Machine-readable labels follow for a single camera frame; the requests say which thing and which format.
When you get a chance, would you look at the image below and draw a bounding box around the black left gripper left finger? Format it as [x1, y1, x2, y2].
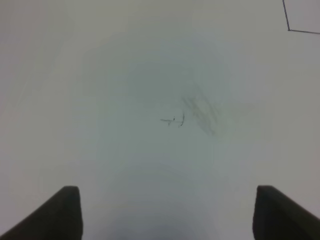
[0, 186, 83, 240]

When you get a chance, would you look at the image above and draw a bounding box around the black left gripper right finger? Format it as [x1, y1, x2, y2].
[252, 185, 320, 240]

